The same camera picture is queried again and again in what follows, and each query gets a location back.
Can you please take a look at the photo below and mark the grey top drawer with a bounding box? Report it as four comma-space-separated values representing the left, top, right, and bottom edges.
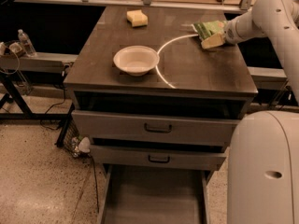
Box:
72, 110, 238, 147

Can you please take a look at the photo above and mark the black framed side table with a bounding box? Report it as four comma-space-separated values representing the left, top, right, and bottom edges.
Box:
0, 52, 77, 147

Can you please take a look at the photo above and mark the green jalapeno chip bag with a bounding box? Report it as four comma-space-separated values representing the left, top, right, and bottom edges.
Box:
192, 21, 227, 40

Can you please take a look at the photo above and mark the black floor cable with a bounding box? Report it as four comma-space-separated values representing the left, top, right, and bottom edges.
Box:
39, 66, 70, 131

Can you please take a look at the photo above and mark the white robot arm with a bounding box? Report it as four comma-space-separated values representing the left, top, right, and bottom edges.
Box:
201, 0, 299, 224

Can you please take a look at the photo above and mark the yellow sponge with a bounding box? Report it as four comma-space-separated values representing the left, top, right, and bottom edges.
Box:
126, 10, 148, 27

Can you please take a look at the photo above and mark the wire mesh waste basket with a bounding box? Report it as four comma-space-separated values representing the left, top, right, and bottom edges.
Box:
64, 120, 91, 158

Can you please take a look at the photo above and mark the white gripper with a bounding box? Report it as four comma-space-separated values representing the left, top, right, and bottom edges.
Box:
201, 19, 247, 49

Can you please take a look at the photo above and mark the grey open bottom drawer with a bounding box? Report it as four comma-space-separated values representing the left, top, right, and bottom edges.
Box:
97, 165, 210, 224

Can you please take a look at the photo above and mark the grey middle drawer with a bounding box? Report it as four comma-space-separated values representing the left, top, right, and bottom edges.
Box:
91, 145, 226, 171

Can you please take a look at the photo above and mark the grey drawer cabinet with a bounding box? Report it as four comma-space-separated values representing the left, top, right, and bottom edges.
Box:
64, 7, 258, 118

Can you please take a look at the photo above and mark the white paper bowl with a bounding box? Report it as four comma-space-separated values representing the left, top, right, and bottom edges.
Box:
113, 46, 160, 77

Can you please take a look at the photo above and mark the clear plastic water bottle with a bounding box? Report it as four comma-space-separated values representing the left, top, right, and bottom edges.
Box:
18, 29, 36, 57

